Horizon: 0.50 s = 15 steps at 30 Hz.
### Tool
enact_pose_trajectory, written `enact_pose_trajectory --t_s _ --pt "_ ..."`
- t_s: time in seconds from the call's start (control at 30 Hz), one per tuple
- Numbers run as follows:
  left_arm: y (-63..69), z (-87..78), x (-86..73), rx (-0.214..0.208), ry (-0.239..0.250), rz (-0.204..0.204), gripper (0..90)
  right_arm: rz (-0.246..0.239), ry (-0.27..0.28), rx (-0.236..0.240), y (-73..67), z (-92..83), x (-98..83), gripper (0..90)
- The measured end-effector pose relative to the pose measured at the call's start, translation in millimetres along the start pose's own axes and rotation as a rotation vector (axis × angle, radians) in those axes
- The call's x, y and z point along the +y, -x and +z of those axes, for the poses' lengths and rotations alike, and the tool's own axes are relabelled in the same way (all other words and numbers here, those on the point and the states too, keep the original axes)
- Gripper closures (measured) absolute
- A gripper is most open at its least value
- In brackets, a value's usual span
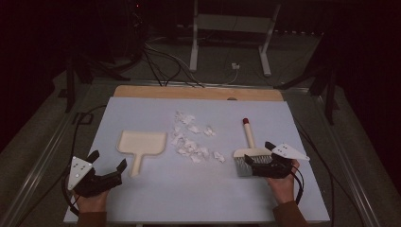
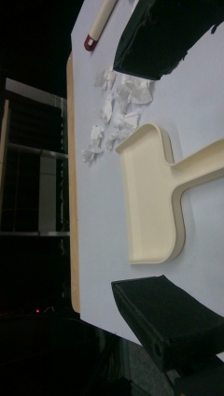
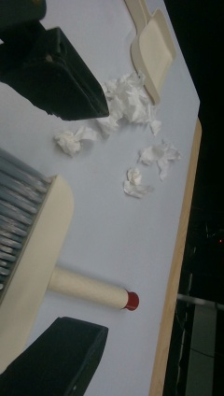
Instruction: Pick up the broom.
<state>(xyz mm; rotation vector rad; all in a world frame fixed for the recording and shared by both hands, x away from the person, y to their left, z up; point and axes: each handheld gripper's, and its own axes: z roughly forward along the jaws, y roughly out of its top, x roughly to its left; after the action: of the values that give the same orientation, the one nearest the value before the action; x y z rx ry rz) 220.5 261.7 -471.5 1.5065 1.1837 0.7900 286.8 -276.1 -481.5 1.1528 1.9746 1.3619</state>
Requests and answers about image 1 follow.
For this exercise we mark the white metal stand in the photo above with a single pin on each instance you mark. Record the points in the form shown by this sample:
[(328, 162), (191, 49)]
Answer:
[(231, 23)]

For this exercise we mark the white plug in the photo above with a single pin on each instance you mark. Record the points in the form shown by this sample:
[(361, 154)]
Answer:
[(235, 66)]

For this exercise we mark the person's right hand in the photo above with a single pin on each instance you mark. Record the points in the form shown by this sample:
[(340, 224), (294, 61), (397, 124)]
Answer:
[(283, 188)]

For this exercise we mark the black stand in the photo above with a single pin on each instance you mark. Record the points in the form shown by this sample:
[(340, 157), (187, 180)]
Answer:
[(330, 94), (71, 88)]

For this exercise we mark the white work board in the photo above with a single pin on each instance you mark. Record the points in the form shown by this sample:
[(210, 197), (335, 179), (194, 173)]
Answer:
[(195, 189)]

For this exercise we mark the dark equipment rack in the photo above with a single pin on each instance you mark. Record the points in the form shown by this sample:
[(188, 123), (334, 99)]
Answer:
[(135, 28)]

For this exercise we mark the cream brush with red cap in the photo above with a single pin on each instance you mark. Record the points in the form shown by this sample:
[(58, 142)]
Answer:
[(249, 136)]

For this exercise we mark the cream plastic dustpan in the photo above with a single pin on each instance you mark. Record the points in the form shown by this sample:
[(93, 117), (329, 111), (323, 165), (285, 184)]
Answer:
[(142, 142)]

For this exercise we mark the pile of white paper scraps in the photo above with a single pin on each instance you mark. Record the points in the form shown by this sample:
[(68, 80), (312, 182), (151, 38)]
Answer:
[(189, 147)]

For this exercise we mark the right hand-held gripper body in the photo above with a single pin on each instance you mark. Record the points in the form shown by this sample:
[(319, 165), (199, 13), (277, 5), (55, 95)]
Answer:
[(272, 168)]

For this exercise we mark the person's left hand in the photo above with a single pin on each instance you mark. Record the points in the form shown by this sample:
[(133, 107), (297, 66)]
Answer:
[(91, 204)]

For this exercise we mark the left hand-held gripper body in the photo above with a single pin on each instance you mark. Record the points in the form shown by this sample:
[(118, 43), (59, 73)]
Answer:
[(94, 184)]

